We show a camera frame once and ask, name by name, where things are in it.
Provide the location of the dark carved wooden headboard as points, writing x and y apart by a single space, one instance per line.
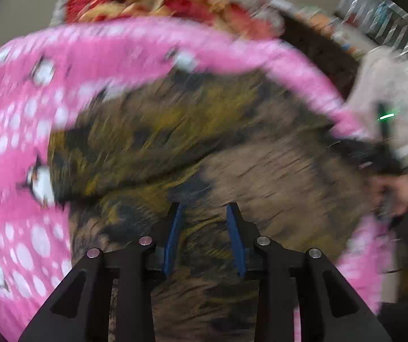
314 50

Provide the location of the white slatted rack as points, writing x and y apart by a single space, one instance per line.
385 17

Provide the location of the person's right hand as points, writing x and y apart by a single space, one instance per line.
400 190

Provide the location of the pink penguin print bed sheet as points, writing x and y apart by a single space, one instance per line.
18 142

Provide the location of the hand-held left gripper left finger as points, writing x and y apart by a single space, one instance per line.
173 235

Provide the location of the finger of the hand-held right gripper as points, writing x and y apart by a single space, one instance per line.
367 156

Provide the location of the white cloth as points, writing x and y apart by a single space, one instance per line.
385 78

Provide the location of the brown floral patterned garment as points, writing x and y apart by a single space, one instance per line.
261 171

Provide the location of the clutter of bottles and packets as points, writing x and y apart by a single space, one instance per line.
332 25

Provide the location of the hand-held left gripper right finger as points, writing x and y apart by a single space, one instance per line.
235 238

